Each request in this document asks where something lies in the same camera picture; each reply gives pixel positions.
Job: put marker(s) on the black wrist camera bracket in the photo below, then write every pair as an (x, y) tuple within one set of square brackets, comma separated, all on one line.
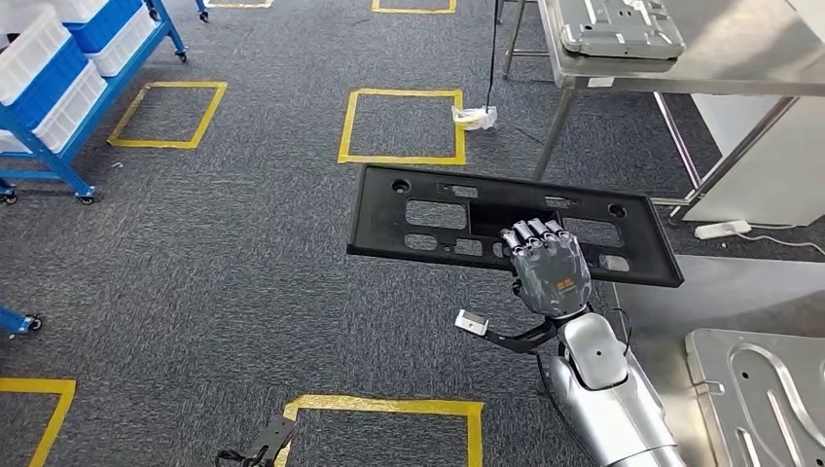
[(522, 340)]

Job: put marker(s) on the white plastic bag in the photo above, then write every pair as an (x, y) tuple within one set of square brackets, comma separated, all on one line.
[(476, 118)]

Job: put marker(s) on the thin black pole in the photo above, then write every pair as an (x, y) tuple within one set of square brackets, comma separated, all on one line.
[(493, 51)]

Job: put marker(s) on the white cabinet panel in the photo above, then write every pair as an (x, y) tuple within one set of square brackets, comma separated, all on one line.
[(773, 180)]

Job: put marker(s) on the yellow floor tape square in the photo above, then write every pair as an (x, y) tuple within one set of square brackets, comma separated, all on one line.
[(387, 406), (399, 158), (161, 143), (412, 10), (238, 5)]

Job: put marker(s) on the grey machined metal plate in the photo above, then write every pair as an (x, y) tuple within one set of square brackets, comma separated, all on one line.
[(619, 29)]

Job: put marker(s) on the white power strip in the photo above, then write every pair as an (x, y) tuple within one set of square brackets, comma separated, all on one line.
[(722, 229)]

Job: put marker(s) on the robot right arm silver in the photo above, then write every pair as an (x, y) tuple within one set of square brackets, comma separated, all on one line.
[(606, 399)]

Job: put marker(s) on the stainless steel side table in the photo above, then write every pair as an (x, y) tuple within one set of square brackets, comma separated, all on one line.
[(741, 58)]

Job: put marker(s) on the robot right hand grey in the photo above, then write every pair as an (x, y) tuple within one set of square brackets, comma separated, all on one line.
[(554, 277)]

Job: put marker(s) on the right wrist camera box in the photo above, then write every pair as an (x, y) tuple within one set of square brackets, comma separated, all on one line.
[(472, 322)]

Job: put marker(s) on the black plastic panel part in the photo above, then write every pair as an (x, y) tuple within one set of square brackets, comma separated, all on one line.
[(387, 225)]

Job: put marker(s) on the stainless steel workbench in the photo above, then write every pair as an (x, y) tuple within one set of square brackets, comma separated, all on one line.
[(709, 290)]

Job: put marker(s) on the large machined aluminium plate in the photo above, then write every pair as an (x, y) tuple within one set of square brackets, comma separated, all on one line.
[(754, 399)]

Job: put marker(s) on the blue rack on casters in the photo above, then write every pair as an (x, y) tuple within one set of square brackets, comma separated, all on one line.
[(55, 164), (202, 10)]

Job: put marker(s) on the translucent white plastic crate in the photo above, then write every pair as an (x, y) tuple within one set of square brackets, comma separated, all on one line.
[(125, 42), (71, 109), (77, 8), (29, 55)]

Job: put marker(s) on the blue plastic crate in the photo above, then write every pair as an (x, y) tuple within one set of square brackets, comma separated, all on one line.
[(48, 84), (103, 22)]

